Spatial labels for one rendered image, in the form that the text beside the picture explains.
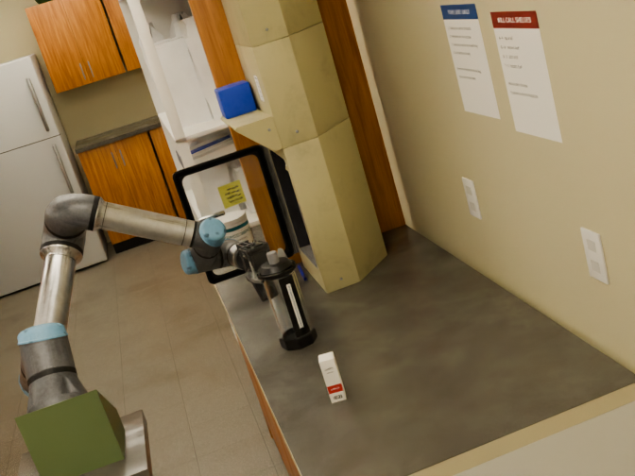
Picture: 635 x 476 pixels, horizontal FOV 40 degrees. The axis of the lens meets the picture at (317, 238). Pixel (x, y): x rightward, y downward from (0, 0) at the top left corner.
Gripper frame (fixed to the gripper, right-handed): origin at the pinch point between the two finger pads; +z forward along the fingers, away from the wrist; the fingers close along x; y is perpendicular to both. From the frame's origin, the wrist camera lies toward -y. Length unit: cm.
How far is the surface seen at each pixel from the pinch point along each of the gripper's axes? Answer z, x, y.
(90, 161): -527, 72, -21
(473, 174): 20, 55, 9
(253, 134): -22.8, 15.1, 33.9
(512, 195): 41, 50, 8
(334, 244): -19.9, 28.3, -5.5
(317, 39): -25, 44, 53
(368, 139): -48, 65, 14
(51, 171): -523, 38, -17
